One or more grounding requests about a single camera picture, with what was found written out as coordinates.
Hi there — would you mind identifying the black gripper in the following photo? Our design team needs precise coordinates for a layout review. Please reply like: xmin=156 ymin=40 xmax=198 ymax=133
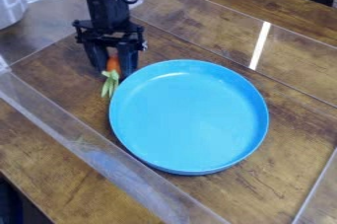
xmin=72 ymin=20 xmax=148 ymax=79

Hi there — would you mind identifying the orange toy carrot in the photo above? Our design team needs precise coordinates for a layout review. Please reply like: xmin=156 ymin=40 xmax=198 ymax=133
xmin=102 ymin=54 xmax=122 ymax=97

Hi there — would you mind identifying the blue round tray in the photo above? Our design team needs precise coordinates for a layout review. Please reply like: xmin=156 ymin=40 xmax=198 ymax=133
xmin=110 ymin=59 xmax=271 ymax=176

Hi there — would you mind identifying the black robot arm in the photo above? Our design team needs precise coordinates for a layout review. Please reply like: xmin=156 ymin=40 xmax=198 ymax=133
xmin=72 ymin=0 xmax=147 ymax=79

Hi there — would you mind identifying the clear acrylic enclosure wall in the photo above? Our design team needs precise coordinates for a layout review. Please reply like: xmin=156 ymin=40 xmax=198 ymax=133
xmin=0 ymin=0 xmax=337 ymax=224

